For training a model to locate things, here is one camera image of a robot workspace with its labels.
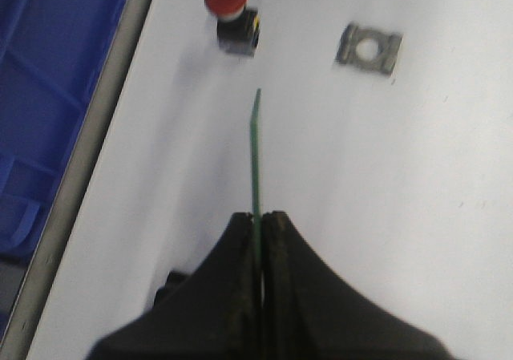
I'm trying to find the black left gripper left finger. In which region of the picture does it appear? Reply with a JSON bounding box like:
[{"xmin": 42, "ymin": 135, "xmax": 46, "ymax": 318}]
[{"xmin": 88, "ymin": 212, "xmax": 261, "ymax": 359}]

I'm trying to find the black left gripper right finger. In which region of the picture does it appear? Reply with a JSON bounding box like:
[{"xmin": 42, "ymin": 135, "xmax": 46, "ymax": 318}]
[{"xmin": 262, "ymin": 212, "xmax": 451, "ymax": 359}]

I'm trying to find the green perforated circuit board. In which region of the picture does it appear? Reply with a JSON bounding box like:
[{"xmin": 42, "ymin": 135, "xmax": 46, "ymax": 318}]
[{"xmin": 249, "ymin": 88, "xmax": 263, "ymax": 306}]

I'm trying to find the grey metal clamp block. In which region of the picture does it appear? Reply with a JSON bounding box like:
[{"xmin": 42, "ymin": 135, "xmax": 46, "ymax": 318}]
[{"xmin": 335, "ymin": 22, "xmax": 402, "ymax": 76}]

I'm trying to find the red emergency stop button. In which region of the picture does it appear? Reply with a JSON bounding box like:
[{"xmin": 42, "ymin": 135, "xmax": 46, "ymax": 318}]
[{"xmin": 204, "ymin": 0, "xmax": 260, "ymax": 57}]

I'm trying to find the centre blue plastic crate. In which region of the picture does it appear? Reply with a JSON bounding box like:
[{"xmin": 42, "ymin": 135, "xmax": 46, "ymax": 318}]
[{"xmin": 1, "ymin": 0, "xmax": 126, "ymax": 259}]

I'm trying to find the steel table edge rail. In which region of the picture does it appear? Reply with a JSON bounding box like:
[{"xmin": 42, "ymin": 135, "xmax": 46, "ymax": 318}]
[{"xmin": 1, "ymin": 0, "xmax": 152, "ymax": 359}]

